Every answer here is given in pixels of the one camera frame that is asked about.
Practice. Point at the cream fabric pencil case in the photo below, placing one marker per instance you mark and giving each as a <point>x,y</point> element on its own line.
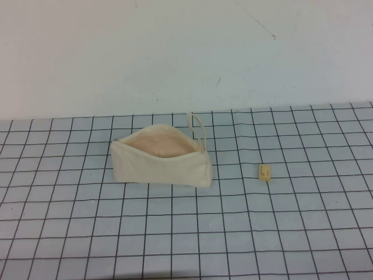
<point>151,170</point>

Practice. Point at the small cream eraser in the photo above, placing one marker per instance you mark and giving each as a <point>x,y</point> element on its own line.
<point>264,172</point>

